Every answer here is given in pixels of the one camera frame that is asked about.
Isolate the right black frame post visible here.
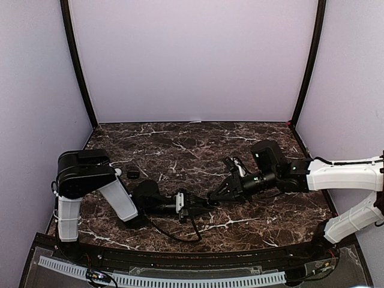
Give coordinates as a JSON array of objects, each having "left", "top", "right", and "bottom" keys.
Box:
[{"left": 290, "top": 0, "right": 327, "bottom": 130}]

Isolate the left black frame post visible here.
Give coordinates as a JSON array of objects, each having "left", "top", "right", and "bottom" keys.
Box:
[{"left": 60, "top": 0, "right": 98, "bottom": 130}]

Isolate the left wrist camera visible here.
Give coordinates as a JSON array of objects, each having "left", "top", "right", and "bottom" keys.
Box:
[{"left": 175, "top": 192, "right": 184, "bottom": 213}]

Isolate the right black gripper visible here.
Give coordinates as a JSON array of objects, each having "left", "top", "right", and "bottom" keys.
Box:
[{"left": 211, "top": 167, "right": 278, "bottom": 204}]

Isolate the black frame post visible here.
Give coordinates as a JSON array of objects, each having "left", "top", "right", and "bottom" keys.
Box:
[
  {"left": 60, "top": 0, "right": 98, "bottom": 130},
  {"left": 290, "top": 0, "right": 327, "bottom": 130}
]

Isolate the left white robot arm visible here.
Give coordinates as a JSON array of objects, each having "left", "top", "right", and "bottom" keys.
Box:
[{"left": 51, "top": 149, "right": 216, "bottom": 262}]

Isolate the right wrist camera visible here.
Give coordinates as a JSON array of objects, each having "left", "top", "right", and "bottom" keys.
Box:
[{"left": 235, "top": 161, "right": 247, "bottom": 178}]

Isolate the black front frame rail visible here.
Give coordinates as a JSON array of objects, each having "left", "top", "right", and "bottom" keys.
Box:
[{"left": 18, "top": 225, "right": 373, "bottom": 288}]

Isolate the white slotted cable duct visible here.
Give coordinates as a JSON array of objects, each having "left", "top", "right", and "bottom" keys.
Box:
[{"left": 38, "top": 256, "right": 286, "bottom": 287}]

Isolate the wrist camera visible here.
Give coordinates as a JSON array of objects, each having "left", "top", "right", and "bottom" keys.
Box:
[
  {"left": 175, "top": 192, "right": 184, "bottom": 213},
  {"left": 235, "top": 161, "right": 247, "bottom": 178}
]

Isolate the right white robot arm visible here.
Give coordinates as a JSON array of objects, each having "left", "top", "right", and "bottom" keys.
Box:
[{"left": 208, "top": 140, "right": 383, "bottom": 260}]

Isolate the black charging case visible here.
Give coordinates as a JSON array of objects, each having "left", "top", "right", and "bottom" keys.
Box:
[
  {"left": 207, "top": 200, "right": 220, "bottom": 207},
  {"left": 127, "top": 170, "right": 140, "bottom": 179}
]

